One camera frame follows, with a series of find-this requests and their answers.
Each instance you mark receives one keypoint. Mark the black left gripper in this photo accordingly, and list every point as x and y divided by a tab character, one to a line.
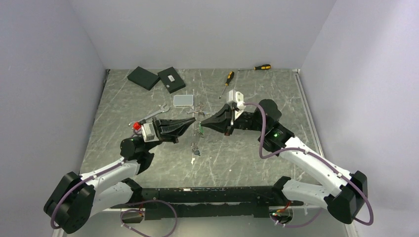
171	136

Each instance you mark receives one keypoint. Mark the black yellow screwdriver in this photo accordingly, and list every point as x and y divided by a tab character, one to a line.
228	80
258	68

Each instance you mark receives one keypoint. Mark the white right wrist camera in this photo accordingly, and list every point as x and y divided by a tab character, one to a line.
235	99

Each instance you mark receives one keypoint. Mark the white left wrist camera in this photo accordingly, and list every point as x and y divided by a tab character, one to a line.
148	132

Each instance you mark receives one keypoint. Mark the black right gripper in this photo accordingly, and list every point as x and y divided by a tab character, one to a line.
215	121

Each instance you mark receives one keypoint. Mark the silver wrench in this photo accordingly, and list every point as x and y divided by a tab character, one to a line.
200	112
163	108

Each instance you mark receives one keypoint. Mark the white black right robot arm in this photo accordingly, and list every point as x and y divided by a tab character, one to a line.
342	193

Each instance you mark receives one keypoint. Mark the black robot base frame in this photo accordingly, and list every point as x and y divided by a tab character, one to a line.
255	201

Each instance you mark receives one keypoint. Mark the silver right wrench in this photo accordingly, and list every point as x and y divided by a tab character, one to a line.
200	112

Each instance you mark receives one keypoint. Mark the black box with label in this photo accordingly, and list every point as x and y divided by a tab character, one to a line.
171	79

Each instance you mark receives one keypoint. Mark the black yellow screwdriver far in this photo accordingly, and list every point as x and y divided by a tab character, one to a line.
258	68

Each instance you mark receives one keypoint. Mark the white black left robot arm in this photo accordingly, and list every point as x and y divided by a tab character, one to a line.
77	197

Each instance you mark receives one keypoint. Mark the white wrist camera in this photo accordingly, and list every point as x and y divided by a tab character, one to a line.
148	132
235	99

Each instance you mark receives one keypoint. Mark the black flat box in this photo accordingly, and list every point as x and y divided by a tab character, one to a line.
143	78

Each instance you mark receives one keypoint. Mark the black yellow screwdriver near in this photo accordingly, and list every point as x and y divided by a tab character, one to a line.
228	80

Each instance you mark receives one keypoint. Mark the white network switch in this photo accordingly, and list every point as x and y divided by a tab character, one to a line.
183	101

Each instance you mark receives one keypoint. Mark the silver left wrench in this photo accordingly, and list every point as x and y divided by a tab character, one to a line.
163	108

